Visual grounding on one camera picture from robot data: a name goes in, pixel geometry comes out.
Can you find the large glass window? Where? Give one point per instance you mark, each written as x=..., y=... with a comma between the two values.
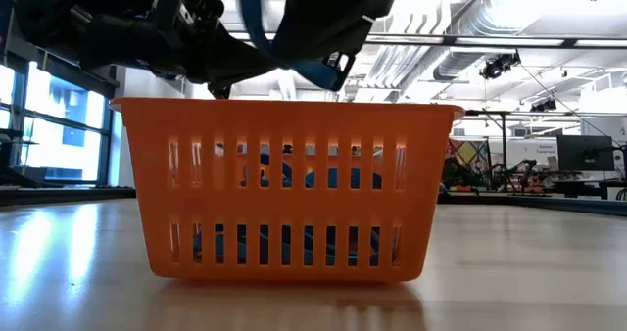
x=63, y=150

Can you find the black stage light cluster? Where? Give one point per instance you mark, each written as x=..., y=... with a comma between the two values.
x=499, y=65

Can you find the orange plastic basket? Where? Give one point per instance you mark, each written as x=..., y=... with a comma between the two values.
x=289, y=208

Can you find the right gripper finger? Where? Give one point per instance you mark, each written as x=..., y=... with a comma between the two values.
x=318, y=37

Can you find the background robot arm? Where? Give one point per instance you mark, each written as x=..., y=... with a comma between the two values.
x=514, y=174

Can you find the dark background monitor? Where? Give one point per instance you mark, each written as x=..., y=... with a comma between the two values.
x=585, y=153

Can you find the long ceiling light bar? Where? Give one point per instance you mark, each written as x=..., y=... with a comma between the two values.
x=490, y=39

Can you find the black background gantry stand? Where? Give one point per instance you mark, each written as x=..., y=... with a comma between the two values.
x=504, y=150

